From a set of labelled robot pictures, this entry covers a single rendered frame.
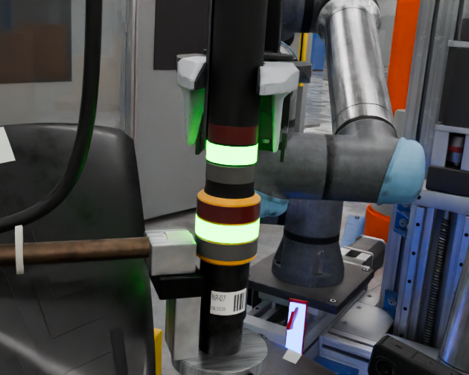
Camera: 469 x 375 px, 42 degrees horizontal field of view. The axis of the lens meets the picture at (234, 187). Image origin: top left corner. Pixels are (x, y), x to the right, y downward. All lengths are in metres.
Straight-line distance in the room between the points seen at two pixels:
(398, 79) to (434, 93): 3.25
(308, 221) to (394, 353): 0.57
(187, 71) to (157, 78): 4.08
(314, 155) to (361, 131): 0.07
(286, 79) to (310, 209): 0.82
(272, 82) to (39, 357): 0.24
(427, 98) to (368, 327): 0.48
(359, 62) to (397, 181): 0.20
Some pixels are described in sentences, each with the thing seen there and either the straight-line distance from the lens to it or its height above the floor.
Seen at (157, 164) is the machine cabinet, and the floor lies 0.47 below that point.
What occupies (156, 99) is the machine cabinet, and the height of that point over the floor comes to 0.96.
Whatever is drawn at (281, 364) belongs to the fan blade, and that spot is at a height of 1.18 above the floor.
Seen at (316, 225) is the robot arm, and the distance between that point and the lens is 1.20.
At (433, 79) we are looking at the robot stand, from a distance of 1.27.
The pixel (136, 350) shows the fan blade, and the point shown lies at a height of 1.31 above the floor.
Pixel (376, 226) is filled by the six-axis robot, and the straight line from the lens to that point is 4.48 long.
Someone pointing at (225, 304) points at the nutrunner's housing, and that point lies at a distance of 0.42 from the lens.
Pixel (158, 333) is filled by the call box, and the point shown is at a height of 1.07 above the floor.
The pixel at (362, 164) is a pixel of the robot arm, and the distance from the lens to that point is 0.67.
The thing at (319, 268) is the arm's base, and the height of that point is 1.07.
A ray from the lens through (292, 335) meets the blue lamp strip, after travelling 0.83.
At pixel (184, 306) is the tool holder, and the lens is 0.41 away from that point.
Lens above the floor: 1.54
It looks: 15 degrees down
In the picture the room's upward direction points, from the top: 4 degrees clockwise
